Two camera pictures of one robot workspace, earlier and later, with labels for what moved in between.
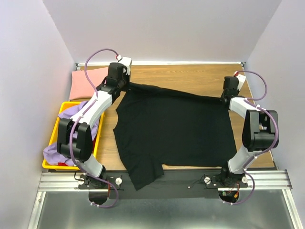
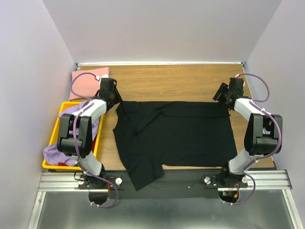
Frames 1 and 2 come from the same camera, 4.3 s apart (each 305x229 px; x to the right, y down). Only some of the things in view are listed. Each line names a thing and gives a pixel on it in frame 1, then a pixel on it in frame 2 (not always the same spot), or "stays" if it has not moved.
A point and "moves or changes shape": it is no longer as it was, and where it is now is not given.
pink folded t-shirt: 80,88 stays
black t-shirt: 153,127 moves or changes shape
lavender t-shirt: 51,153 stays
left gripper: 127,77 to 118,98
